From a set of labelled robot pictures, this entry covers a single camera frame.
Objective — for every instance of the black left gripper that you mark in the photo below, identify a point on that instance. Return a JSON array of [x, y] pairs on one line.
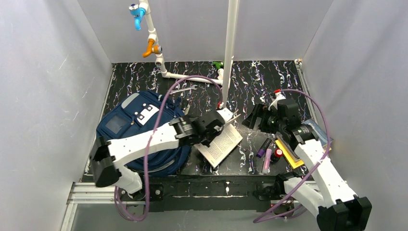
[[215, 122]]

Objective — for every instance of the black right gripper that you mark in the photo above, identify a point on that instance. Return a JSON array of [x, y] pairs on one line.
[[259, 115]]

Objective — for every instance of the blue orange cover book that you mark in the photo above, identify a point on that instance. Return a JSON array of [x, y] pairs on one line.
[[221, 146]]

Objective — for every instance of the navy blue student backpack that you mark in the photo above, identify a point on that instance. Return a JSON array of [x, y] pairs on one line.
[[137, 114]]

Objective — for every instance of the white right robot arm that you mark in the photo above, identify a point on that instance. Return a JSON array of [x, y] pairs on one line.
[[336, 206]]

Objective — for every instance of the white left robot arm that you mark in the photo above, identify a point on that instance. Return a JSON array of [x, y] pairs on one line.
[[110, 160]]

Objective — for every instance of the purple marker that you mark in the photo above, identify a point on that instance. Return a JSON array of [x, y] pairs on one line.
[[262, 150]]

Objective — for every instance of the silver wrench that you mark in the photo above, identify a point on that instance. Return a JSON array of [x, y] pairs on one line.
[[193, 87]]

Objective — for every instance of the pink highlighter pen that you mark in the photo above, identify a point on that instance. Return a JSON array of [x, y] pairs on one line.
[[267, 159]]

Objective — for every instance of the red cap glue bottle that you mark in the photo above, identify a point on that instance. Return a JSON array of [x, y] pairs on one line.
[[277, 154]]

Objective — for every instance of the green tap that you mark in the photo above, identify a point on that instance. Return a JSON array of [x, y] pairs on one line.
[[218, 65]]

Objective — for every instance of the yellow book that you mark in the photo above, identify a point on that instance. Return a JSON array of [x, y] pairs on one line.
[[290, 156]]

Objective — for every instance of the blue Nineteen Eighty-Four book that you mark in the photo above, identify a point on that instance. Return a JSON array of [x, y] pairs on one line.
[[321, 133]]

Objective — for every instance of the orange tap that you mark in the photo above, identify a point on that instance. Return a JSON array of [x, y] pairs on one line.
[[152, 48]]

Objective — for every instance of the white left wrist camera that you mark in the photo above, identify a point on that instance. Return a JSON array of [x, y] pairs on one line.
[[227, 115]]

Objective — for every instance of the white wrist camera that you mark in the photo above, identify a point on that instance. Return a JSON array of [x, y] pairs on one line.
[[227, 115], [276, 97]]

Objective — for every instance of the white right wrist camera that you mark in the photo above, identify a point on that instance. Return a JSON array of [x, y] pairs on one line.
[[276, 97]]

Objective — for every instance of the white PVC pipe frame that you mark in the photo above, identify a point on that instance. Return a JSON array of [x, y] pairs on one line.
[[225, 73]]

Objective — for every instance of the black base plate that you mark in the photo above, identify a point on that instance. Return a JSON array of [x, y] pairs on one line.
[[205, 193]]

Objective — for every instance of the aluminium frame rail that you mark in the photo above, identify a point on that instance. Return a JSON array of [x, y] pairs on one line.
[[252, 82]]

